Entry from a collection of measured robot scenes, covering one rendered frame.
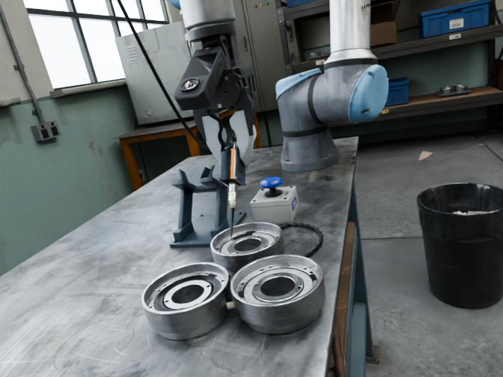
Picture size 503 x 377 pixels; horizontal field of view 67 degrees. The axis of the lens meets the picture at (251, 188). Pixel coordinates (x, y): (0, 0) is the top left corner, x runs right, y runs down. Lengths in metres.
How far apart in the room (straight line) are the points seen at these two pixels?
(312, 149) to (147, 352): 0.64
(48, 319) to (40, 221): 1.82
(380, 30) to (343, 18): 2.98
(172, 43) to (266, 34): 1.72
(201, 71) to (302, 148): 0.46
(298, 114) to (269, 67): 3.38
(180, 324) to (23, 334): 0.24
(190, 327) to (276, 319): 0.09
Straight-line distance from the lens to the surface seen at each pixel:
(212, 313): 0.44
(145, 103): 2.93
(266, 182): 0.67
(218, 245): 0.57
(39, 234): 2.40
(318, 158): 0.94
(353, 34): 0.89
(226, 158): 0.59
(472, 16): 4.00
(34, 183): 2.40
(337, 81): 0.87
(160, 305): 0.47
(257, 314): 0.41
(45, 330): 0.59
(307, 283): 0.45
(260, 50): 4.32
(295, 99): 0.93
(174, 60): 2.77
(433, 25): 3.95
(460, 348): 1.63
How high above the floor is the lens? 1.07
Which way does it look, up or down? 18 degrees down
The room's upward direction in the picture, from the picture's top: 11 degrees counter-clockwise
